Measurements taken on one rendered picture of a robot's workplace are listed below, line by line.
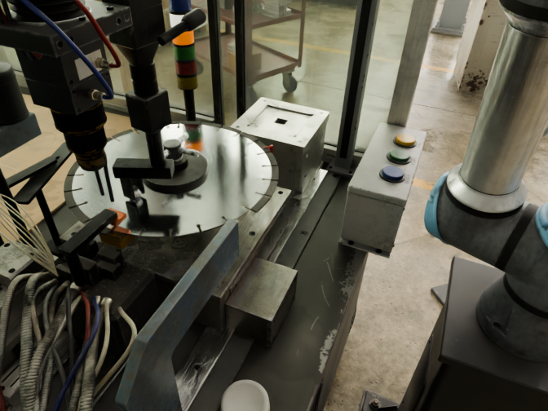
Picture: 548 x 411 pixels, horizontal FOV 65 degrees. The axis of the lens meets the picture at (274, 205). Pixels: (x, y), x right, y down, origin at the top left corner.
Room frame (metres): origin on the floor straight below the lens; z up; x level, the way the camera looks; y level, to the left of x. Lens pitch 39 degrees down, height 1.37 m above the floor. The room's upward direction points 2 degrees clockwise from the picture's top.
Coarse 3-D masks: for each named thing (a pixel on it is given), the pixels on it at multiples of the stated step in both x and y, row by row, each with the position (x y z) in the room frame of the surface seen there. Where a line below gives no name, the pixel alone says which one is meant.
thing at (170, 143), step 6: (186, 132) 0.65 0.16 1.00; (180, 138) 0.63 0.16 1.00; (186, 138) 0.64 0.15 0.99; (168, 144) 0.60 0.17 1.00; (174, 144) 0.60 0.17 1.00; (180, 144) 0.61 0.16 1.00; (168, 150) 0.59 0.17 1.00; (174, 150) 0.60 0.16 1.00; (180, 150) 0.60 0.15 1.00; (186, 150) 0.60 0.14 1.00; (192, 150) 0.59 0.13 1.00; (168, 156) 0.59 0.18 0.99; (174, 156) 0.59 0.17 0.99; (180, 156) 0.60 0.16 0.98
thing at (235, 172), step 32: (192, 128) 0.76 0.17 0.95; (224, 160) 0.65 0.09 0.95; (256, 160) 0.65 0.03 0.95; (96, 192) 0.54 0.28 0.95; (160, 192) 0.54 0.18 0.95; (192, 192) 0.55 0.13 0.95; (224, 192) 0.55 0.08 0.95; (256, 192) 0.56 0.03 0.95; (128, 224) 0.47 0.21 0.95; (160, 224) 0.47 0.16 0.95; (192, 224) 0.47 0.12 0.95
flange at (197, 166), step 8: (184, 160) 0.60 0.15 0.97; (192, 160) 0.62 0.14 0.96; (200, 160) 0.63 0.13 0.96; (176, 168) 0.59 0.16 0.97; (184, 168) 0.60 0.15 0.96; (192, 168) 0.60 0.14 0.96; (200, 168) 0.60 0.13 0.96; (176, 176) 0.58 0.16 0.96; (184, 176) 0.58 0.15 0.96; (192, 176) 0.58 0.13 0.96; (200, 176) 0.58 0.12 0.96; (152, 184) 0.56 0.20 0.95; (160, 184) 0.55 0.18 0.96; (168, 184) 0.55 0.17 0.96; (176, 184) 0.56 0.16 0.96; (184, 184) 0.56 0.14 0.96; (192, 184) 0.57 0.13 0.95
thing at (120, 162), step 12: (156, 144) 0.52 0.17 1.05; (156, 156) 0.52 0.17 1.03; (120, 168) 0.52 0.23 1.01; (132, 168) 0.52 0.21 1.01; (144, 168) 0.52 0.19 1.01; (156, 168) 0.52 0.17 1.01; (168, 168) 0.52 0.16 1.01; (120, 180) 0.52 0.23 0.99; (132, 180) 0.54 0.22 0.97; (132, 192) 0.51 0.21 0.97; (144, 192) 0.53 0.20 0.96
